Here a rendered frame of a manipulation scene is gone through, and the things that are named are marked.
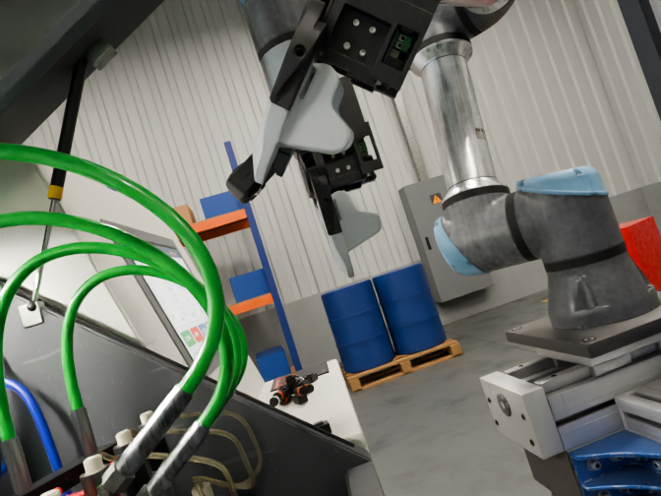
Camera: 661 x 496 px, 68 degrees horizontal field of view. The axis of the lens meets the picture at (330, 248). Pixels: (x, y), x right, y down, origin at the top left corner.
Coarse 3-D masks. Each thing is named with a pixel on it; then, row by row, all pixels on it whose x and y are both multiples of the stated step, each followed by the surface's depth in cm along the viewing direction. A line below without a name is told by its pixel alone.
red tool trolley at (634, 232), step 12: (624, 228) 375; (636, 228) 379; (648, 228) 389; (636, 240) 376; (648, 240) 385; (660, 240) 394; (636, 252) 372; (648, 252) 381; (660, 252) 390; (636, 264) 373; (648, 264) 377; (660, 264) 386; (648, 276) 374; (660, 276) 383; (660, 288) 379
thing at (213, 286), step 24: (0, 144) 41; (72, 168) 41; (96, 168) 41; (120, 192) 41; (144, 192) 41; (168, 216) 41; (192, 240) 41; (216, 288) 41; (216, 312) 40; (216, 336) 40; (192, 384) 40
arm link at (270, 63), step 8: (288, 40) 51; (272, 48) 52; (280, 48) 51; (264, 56) 53; (272, 56) 52; (280, 56) 52; (264, 64) 53; (272, 64) 52; (280, 64) 52; (264, 72) 54; (272, 72) 52; (272, 80) 53
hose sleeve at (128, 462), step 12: (168, 396) 40; (180, 396) 40; (192, 396) 41; (168, 408) 40; (180, 408) 40; (156, 420) 40; (168, 420) 40; (144, 432) 40; (156, 432) 40; (132, 444) 40; (144, 444) 39; (156, 444) 40; (132, 456) 39; (144, 456) 39; (120, 468) 39; (132, 468) 39
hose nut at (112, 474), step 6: (114, 462) 40; (108, 468) 40; (114, 468) 39; (108, 474) 39; (114, 474) 39; (120, 474) 39; (102, 480) 39; (108, 480) 39; (114, 480) 39; (120, 480) 39; (126, 480) 39; (132, 480) 40; (108, 486) 39; (114, 486) 39; (120, 486) 39; (126, 486) 40; (114, 492) 39; (120, 492) 40
